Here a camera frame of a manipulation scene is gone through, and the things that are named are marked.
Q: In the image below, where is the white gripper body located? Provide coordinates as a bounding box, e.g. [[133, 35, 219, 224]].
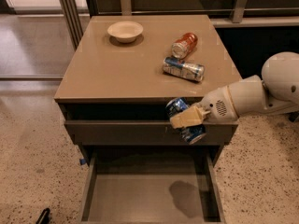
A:
[[199, 86, 238, 122]]

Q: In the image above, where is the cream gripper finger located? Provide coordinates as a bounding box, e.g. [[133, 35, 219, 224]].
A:
[[170, 105, 210, 129]]

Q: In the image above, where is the blue pepsi can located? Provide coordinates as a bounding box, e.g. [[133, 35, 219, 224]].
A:
[[165, 98, 206, 145]]

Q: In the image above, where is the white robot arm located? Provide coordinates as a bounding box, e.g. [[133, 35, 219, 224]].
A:
[[170, 52, 299, 129]]

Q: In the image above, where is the silver blue energy can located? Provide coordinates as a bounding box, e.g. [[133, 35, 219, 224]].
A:
[[163, 57, 205, 82]]

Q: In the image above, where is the orange soda can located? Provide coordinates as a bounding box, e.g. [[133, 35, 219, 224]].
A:
[[171, 33, 198, 59]]

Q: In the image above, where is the grey drawer cabinet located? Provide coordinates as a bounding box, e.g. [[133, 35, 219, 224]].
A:
[[54, 15, 241, 159]]

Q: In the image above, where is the open grey middle drawer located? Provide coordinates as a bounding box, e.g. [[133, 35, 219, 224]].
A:
[[78, 147, 226, 224]]

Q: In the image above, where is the grey top drawer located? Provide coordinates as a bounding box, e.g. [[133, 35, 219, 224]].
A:
[[63, 119, 239, 147]]

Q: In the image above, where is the white ceramic bowl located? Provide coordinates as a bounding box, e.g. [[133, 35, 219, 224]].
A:
[[107, 21, 143, 43]]

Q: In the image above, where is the black object at floor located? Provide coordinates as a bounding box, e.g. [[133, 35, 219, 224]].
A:
[[36, 208, 50, 224]]

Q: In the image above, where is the metal bracket right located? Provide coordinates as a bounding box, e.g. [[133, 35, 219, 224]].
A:
[[230, 0, 248, 23]]

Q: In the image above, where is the metal frame post left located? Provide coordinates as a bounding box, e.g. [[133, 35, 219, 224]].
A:
[[59, 0, 83, 49]]

